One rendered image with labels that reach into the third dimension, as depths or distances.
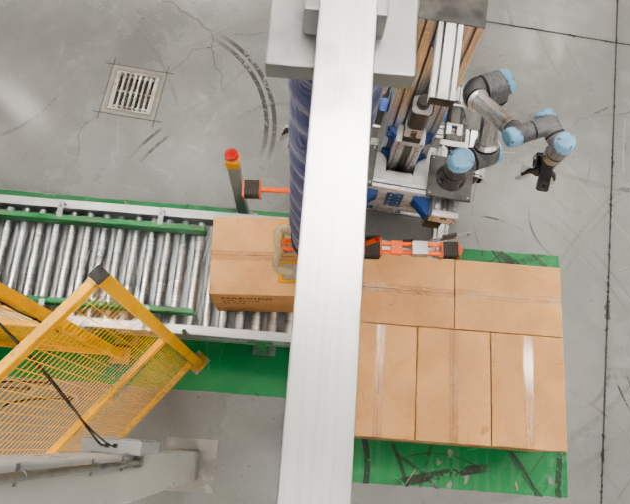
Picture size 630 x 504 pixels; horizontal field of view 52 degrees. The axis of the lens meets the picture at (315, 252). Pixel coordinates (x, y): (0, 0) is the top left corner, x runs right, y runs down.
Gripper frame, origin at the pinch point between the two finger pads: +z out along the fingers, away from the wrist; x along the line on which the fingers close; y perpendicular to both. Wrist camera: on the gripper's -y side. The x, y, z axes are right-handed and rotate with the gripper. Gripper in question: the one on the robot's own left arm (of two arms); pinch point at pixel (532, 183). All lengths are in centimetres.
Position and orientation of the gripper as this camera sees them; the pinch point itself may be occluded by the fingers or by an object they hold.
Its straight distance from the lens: 285.3
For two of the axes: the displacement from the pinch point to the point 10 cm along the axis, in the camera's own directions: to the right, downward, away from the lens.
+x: -9.9, -1.7, 0.2
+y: 1.7, -9.4, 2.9
